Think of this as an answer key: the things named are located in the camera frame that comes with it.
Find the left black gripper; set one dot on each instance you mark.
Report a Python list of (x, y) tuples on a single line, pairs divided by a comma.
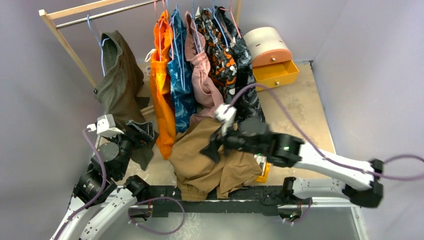
[(145, 131)]

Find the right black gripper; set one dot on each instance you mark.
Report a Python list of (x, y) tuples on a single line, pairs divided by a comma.
[(224, 141)]

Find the tan brown shorts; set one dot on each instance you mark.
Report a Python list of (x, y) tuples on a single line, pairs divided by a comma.
[(197, 175)]

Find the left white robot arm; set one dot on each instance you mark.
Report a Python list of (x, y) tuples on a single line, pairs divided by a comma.
[(96, 199)]

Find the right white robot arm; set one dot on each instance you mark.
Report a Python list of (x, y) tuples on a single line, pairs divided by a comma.
[(349, 179)]

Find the pink shorts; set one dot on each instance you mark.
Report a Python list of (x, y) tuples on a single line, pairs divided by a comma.
[(205, 92)]

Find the dark grey patterned shorts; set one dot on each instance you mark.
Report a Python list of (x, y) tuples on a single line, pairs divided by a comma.
[(248, 105)]

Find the olive green shorts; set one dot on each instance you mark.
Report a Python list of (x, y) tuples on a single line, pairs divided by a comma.
[(119, 90)]

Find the blue patterned shorts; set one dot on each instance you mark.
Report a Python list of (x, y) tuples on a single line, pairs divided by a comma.
[(180, 71)]

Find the orange black patterned shorts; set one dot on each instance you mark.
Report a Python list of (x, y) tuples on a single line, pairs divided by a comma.
[(223, 68)]

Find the light blue hanger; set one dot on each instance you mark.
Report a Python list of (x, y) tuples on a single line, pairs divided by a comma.
[(100, 44)]

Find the yellow bin with items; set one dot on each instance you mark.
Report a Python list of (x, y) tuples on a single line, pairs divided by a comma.
[(265, 168)]

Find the cream orange drawer box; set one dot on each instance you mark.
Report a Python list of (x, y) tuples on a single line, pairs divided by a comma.
[(272, 61)]

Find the wooden clothes rack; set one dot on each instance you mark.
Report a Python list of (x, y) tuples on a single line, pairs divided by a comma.
[(48, 19)]

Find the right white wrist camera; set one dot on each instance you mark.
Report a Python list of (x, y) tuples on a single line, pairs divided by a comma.
[(225, 114)]

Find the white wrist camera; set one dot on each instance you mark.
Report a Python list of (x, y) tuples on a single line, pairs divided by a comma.
[(225, 114), (105, 127)]

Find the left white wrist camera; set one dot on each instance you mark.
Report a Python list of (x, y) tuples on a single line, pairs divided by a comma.
[(105, 127)]

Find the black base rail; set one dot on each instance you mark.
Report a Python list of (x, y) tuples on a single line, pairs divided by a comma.
[(267, 200)]

